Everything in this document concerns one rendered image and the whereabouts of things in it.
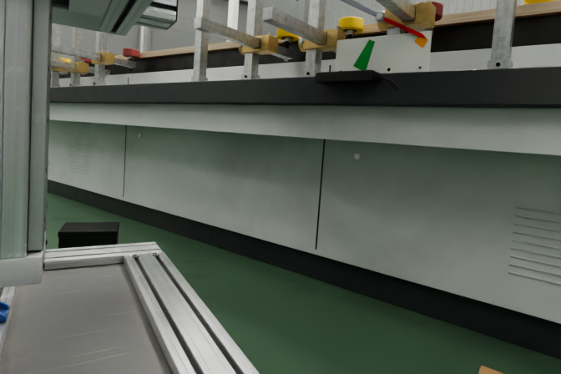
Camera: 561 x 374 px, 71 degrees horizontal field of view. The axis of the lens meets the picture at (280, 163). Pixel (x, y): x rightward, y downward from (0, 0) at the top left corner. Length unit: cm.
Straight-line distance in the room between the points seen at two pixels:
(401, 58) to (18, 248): 89
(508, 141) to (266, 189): 90
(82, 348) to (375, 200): 95
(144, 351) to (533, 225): 97
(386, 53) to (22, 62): 83
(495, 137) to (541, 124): 9
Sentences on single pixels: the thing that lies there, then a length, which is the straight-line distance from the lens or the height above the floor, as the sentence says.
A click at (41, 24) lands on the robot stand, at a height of 63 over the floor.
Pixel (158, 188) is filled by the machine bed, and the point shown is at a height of 21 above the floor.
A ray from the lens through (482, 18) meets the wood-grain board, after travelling 126.
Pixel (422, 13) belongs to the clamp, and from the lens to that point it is 108.
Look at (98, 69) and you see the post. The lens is 215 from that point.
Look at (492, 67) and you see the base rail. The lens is 101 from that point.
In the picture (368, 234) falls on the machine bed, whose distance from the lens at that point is 134.
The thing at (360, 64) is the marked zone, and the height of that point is 73.
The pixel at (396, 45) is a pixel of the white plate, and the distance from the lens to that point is 108.
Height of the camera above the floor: 52
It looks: 4 degrees down
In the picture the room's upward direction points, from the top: 4 degrees clockwise
